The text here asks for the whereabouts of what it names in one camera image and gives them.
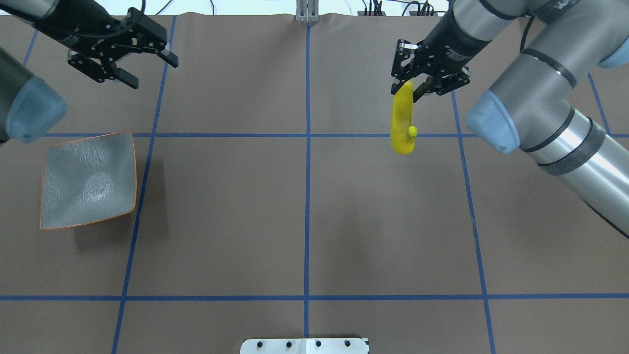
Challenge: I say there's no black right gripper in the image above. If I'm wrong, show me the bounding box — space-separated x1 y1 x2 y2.
391 39 470 103

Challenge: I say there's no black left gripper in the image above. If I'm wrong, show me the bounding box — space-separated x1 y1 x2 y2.
68 7 179 89

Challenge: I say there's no yellow single banana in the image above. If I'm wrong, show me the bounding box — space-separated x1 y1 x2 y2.
390 80 418 155

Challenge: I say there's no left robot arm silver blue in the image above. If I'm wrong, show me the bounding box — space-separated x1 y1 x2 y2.
1 0 179 145

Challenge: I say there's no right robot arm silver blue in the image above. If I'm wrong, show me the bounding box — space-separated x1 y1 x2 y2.
391 0 628 236

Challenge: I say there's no grey square plate orange rim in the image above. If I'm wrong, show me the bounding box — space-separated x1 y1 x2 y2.
39 131 138 230

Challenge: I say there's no brown paper table mat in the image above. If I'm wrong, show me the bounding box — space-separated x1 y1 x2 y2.
1 13 628 354

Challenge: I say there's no aluminium frame post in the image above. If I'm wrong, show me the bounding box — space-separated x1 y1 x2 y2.
295 0 320 25

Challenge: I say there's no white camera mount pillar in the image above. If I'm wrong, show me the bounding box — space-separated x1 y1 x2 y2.
240 338 370 354

